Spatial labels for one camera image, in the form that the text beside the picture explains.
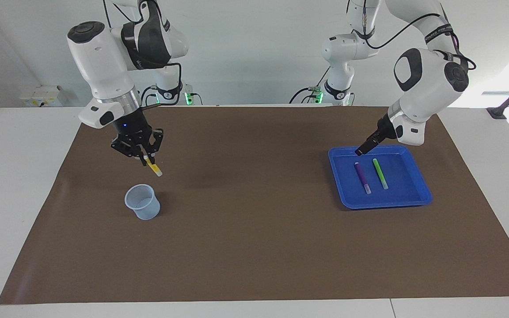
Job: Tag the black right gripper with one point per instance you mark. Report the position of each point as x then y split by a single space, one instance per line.
131 128

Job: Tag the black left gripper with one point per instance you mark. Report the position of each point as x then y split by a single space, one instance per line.
382 130

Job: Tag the yellow marker pen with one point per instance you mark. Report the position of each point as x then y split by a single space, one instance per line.
153 167

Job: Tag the green marker pen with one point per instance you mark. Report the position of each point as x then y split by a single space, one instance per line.
380 173

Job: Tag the purple marker pen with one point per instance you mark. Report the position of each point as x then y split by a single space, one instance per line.
362 176

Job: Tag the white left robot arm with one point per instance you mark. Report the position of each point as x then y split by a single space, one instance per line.
427 84

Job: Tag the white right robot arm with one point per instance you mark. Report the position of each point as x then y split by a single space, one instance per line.
100 62

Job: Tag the blue plastic tray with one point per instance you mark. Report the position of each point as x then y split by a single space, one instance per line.
396 198

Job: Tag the green lit connector box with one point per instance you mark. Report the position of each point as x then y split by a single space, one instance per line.
316 95
189 98

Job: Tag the pale translucent plastic cup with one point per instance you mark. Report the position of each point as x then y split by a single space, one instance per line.
146 212

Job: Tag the brown table mat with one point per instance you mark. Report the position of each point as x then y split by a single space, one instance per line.
254 243

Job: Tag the white wall power box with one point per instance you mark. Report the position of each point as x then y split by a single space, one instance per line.
42 97

